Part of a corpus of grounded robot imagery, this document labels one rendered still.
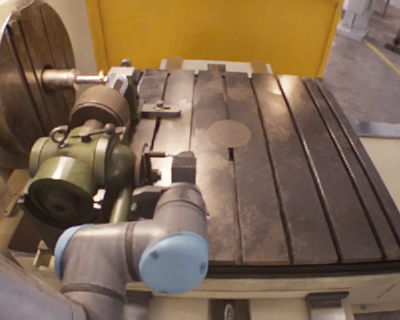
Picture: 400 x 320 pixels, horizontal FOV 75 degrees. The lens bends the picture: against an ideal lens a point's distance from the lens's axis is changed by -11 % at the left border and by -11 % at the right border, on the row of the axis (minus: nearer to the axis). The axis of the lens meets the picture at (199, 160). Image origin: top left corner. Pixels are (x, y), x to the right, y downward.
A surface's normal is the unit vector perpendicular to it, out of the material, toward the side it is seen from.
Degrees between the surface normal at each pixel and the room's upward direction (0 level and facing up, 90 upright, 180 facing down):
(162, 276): 67
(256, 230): 0
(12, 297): 72
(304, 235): 0
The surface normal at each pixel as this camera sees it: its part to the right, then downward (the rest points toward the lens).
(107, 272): 0.58, -0.62
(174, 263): 0.08, 0.35
